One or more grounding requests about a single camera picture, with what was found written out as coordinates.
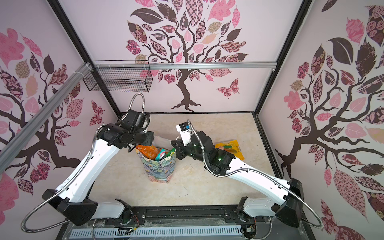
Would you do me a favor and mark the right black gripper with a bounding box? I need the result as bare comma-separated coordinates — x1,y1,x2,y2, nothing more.
171,137,209,165

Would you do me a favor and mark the orange snack packet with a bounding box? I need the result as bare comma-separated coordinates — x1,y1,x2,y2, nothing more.
136,145,160,160

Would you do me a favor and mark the green white snack bag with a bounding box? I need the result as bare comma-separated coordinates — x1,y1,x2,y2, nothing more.
165,148,176,159

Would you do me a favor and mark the yellow mango snack bag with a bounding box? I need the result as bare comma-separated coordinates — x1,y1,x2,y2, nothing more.
215,140,245,161

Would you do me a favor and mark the patterned paper gift bag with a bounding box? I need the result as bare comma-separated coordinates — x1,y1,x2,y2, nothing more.
135,135,177,183

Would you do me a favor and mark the teal snack packet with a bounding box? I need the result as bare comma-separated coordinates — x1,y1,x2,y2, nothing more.
155,149,167,161

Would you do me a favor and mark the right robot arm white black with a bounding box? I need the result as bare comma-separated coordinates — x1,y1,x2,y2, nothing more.
171,121,324,229

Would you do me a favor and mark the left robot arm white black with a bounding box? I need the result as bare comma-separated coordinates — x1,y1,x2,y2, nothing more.
21,109,154,233

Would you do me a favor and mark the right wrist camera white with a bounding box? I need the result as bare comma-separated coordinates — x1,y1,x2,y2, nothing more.
176,122,193,146

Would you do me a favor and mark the black wire basket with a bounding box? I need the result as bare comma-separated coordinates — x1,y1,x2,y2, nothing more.
83,60,154,93

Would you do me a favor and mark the black base frame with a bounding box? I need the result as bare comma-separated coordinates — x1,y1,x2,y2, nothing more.
56,205,315,240

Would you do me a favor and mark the aluminium rail back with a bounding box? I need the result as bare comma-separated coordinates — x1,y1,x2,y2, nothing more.
94,61,277,70

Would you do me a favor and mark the aluminium rail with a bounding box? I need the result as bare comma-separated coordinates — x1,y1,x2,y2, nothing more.
94,61,277,70
1,63,92,173

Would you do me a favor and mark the white slotted cable duct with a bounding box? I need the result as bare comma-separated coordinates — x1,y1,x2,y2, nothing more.
68,226,243,240

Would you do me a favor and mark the aluminium rail left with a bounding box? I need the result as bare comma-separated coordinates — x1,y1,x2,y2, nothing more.
1,63,92,173

